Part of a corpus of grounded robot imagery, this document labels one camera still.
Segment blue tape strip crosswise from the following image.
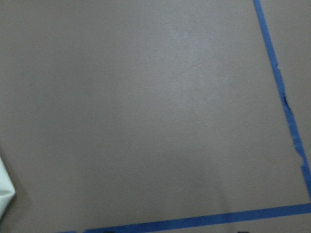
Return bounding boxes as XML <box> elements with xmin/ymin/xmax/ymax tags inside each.
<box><xmin>57</xmin><ymin>202</ymin><xmax>311</xmax><ymax>233</ymax></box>

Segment blue tape strip lengthwise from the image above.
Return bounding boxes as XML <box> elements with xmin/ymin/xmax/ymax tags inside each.
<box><xmin>253</xmin><ymin>0</ymin><xmax>311</xmax><ymax>194</ymax></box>

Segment blue white striped polo shirt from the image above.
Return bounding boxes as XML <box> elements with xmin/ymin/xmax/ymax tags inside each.
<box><xmin>0</xmin><ymin>159</ymin><xmax>16</xmax><ymax>217</ymax></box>

